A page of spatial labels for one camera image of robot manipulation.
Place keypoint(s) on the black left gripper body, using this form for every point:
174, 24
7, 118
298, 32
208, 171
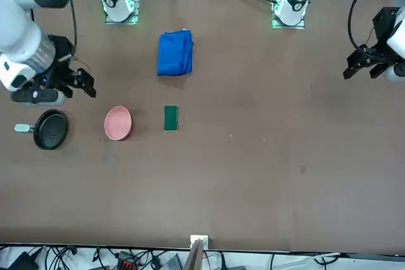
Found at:
386, 26

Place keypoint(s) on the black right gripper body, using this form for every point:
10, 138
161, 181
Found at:
61, 61

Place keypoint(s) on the green yellow sponge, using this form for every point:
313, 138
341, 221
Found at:
171, 117

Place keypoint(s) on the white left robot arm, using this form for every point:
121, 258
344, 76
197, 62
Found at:
295, 1

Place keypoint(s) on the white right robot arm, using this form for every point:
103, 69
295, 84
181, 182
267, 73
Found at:
19, 29

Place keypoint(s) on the pink bowl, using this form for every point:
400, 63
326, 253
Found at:
117, 123

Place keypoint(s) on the folded blue cloth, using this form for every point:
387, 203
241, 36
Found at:
174, 55

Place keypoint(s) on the black box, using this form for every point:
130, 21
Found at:
22, 263

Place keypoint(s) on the orange black power plug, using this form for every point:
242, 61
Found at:
126, 263

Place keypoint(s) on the grey power adapter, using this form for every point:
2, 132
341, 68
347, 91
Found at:
173, 263

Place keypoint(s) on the aluminium arm base plate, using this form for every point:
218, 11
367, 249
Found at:
136, 1
302, 26

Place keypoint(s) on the aluminium camera post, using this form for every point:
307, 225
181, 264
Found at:
196, 257

